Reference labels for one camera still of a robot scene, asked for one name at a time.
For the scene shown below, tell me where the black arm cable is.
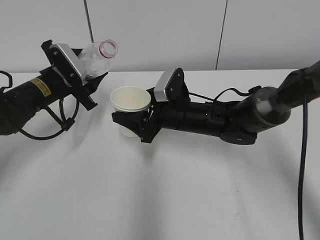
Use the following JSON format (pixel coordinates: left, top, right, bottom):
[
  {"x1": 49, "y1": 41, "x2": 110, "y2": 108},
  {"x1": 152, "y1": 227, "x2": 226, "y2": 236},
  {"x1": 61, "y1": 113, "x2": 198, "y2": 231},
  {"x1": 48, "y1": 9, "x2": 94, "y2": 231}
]
[
  {"x1": 187, "y1": 86, "x2": 262, "y2": 104},
  {"x1": 0, "y1": 70, "x2": 81, "y2": 140}
]

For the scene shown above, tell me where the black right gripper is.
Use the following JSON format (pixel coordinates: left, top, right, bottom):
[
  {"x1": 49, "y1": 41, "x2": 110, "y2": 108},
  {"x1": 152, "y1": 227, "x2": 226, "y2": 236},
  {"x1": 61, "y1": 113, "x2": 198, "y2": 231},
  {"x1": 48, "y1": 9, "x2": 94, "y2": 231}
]
[{"x1": 111, "y1": 88, "x2": 164, "y2": 144}]

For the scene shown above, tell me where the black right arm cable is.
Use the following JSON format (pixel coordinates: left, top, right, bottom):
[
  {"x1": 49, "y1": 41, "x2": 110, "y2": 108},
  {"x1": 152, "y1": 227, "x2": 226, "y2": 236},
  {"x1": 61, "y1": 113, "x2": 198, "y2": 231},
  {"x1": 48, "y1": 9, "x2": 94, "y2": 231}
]
[{"x1": 187, "y1": 86, "x2": 262, "y2": 104}]

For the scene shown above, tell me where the white paper cup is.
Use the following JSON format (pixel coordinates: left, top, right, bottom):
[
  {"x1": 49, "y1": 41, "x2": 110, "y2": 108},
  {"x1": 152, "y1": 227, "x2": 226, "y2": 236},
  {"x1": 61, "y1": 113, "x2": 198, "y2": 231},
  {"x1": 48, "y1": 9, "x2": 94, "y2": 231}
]
[{"x1": 110, "y1": 85, "x2": 152, "y2": 138}]

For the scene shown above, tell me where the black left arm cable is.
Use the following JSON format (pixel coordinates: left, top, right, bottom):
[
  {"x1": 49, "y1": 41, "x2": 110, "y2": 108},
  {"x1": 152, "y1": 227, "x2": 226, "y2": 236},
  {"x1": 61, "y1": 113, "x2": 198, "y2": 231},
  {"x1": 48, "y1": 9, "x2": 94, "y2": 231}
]
[{"x1": 0, "y1": 70, "x2": 81, "y2": 140}]

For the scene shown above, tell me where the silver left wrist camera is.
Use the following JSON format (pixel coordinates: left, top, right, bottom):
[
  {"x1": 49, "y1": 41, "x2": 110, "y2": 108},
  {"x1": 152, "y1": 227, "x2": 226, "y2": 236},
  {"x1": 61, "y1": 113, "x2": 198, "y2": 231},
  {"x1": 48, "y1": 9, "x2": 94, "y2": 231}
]
[{"x1": 49, "y1": 43, "x2": 87, "y2": 87}]

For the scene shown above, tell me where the clear red-label water bottle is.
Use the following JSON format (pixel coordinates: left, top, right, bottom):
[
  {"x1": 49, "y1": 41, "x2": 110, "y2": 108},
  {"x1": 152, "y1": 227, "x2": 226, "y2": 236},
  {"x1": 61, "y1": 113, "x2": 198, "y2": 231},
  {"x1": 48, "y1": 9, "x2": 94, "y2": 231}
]
[{"x1": 78, "y1": 39, "x2": 118, "y2": 81}]

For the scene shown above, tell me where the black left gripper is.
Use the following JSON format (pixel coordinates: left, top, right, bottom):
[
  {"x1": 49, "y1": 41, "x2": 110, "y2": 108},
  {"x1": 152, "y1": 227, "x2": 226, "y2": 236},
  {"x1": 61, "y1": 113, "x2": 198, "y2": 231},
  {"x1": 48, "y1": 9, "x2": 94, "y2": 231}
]
[{"x1": 41, "y1": 39, "x2": 109, "y2": 111}]

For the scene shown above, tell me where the black hanging cable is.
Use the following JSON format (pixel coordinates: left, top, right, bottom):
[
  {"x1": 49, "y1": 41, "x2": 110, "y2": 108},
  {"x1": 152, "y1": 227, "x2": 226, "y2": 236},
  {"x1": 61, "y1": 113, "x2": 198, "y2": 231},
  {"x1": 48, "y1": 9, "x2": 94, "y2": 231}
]
[{"x1": 297, "y1": 72, "x2": 309, "y2": 240}]

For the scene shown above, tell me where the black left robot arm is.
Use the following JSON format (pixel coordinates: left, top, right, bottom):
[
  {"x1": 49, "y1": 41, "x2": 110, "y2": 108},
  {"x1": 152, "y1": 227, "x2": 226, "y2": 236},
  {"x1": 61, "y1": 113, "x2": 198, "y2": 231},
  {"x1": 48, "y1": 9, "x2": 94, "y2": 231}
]
[{"x1": 0, "y1": 40, "x2": 107, "y2": 141}]

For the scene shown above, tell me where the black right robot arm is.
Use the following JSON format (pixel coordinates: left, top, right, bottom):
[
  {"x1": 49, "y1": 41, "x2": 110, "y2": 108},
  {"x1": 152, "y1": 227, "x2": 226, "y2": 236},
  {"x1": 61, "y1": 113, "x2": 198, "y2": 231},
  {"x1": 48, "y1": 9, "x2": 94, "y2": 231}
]
[{"x1": 110, "y1": 63, "x2": 320, "y2": 145}]

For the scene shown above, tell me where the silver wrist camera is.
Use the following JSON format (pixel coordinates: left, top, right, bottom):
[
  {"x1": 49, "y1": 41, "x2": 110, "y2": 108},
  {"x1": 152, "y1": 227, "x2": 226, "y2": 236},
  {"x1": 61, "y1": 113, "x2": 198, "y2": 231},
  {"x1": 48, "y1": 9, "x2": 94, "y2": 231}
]
[
  {"x1": 153, "y1": 67, "x2": 190, "y2": 103},
  {"x1": 49, "y1": 43, "x2": 87, "y2": 87}
]

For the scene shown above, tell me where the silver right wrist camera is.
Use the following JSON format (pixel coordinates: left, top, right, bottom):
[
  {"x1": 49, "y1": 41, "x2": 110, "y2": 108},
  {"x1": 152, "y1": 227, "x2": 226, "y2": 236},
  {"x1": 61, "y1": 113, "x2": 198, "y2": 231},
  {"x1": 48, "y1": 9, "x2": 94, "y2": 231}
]
[{"x1": 153, "y1": 67, "x2": 190, "y2": 103}]

